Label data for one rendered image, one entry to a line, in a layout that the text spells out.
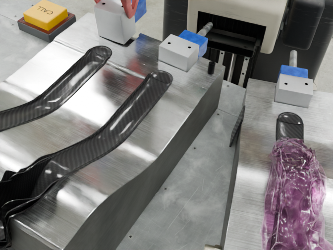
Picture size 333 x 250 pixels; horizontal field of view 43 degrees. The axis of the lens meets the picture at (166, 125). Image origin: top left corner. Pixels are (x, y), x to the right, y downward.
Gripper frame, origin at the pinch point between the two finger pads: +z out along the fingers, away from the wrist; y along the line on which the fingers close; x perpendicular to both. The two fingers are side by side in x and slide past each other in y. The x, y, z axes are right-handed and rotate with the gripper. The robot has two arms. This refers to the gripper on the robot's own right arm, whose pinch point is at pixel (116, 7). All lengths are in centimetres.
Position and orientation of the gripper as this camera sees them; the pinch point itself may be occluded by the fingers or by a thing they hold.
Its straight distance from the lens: 67.8
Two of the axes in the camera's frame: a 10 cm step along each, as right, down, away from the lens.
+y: 8.7, 3.7, -3.4
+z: 0.1, 6.5, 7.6
